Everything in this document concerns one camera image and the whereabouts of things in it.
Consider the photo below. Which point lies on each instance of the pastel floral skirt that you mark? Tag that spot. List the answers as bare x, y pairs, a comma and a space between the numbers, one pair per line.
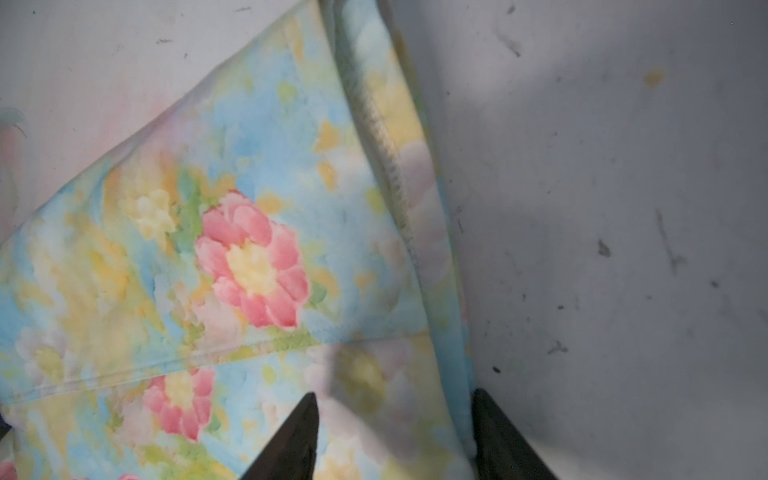
278, 231

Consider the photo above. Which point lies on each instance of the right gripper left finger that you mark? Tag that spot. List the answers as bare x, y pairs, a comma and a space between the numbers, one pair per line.
291, 453

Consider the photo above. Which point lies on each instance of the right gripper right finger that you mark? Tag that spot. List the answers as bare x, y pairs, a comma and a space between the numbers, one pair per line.
502, 451

